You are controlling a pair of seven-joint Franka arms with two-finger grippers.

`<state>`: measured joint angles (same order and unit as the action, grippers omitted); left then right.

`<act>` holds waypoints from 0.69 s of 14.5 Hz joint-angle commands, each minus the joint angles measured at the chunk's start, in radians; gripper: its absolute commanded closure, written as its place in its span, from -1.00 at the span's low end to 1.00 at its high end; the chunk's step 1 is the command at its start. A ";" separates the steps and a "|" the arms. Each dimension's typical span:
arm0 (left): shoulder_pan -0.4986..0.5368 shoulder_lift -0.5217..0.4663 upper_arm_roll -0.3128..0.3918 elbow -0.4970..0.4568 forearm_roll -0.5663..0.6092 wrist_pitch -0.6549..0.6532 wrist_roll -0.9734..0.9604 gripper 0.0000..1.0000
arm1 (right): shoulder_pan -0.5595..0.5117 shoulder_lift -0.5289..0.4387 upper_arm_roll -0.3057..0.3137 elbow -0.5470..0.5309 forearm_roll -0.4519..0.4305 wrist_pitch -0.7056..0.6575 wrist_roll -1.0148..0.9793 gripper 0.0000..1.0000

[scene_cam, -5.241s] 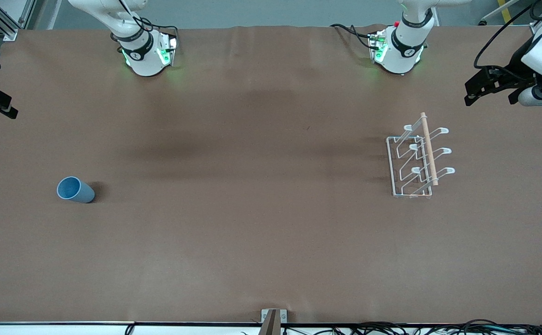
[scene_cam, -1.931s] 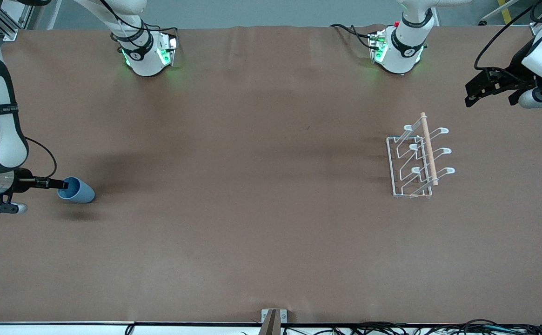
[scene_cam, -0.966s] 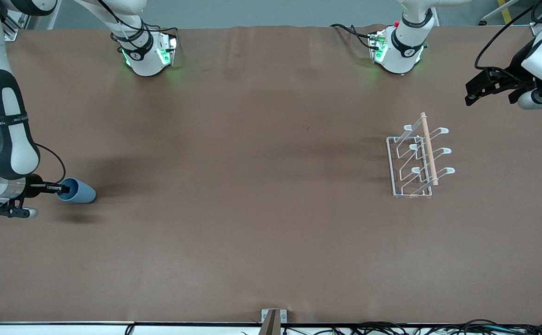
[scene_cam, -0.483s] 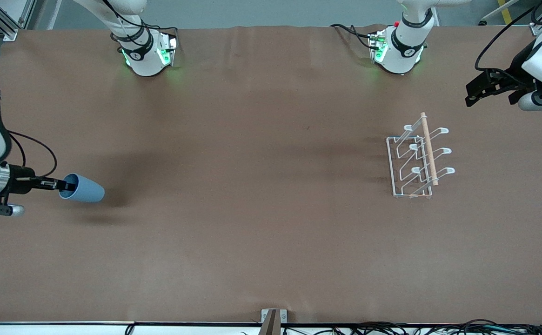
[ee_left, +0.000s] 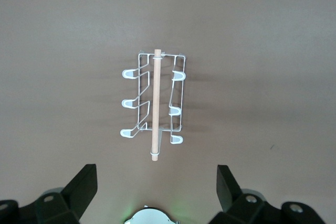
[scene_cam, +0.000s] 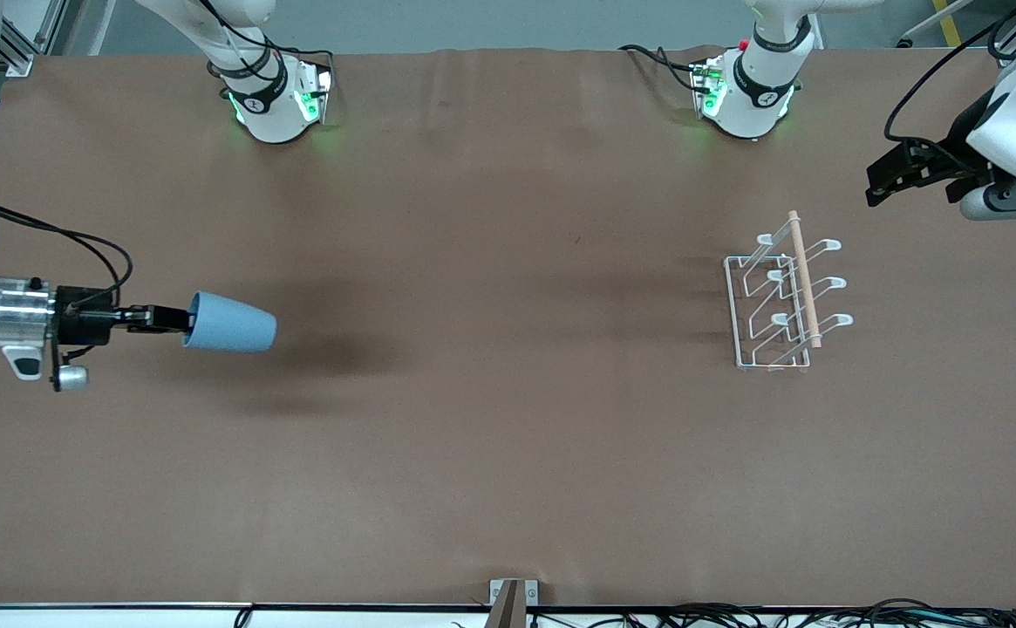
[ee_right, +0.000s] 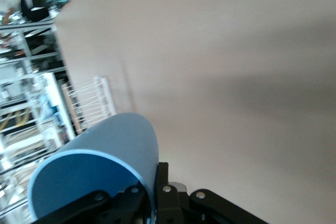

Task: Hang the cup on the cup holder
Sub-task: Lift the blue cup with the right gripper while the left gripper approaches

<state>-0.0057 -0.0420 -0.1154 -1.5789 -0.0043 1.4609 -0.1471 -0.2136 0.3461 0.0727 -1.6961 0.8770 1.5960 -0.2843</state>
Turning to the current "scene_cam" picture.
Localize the black arm base cable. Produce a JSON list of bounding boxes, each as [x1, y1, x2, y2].
[[619, 44, 709, 92], [202, 0, 336, 99]]

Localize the black right arm base cable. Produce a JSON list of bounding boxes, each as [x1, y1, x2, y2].
[[202, 0, 336, 99]]

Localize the white wire cup rack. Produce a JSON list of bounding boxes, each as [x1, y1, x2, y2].
[[724, 209, 855, 374]]

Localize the black left arm base cable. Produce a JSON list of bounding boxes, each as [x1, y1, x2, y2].
[[619, 44, 709, 92]]

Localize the black cable bundle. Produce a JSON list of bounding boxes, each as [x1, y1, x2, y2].
[[529, 597, 1016, 628]]

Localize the white table edge rail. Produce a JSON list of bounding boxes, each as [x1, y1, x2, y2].
[[0, 602, 1016, 628]]

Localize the blue plastic cup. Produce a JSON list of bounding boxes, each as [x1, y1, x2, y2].
[[181, 291, 278, 354]]

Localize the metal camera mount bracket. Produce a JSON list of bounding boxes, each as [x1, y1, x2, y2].
[[488, 579, 540, 628]]

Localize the brown table cover sheet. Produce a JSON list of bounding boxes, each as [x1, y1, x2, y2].
[[0, 45, 1016, 609]]

